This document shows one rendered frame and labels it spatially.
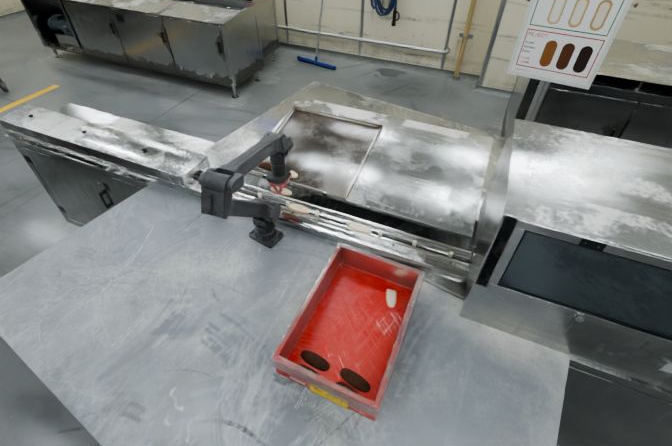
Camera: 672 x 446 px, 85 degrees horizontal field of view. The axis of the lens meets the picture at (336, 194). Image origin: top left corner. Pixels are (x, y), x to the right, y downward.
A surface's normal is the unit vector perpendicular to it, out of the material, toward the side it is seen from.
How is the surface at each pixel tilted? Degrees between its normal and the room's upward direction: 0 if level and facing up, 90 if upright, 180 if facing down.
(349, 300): 0
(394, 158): 10
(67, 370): 0
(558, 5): 90
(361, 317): 0
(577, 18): 90
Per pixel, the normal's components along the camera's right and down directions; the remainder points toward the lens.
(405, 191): -0.06, -0.63
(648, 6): -0.39, 0.61
